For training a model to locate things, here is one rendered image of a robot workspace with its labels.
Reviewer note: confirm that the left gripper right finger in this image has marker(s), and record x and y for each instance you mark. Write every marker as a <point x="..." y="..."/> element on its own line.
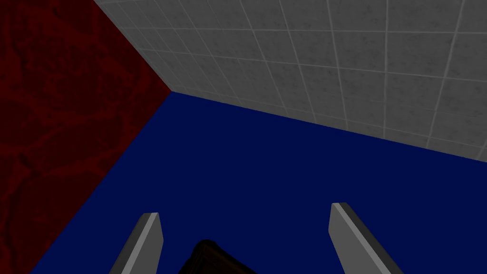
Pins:
<point x="355" y="243"/>

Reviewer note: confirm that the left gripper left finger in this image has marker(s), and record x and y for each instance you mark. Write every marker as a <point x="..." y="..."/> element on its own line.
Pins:
<point x="142" y="247"/>

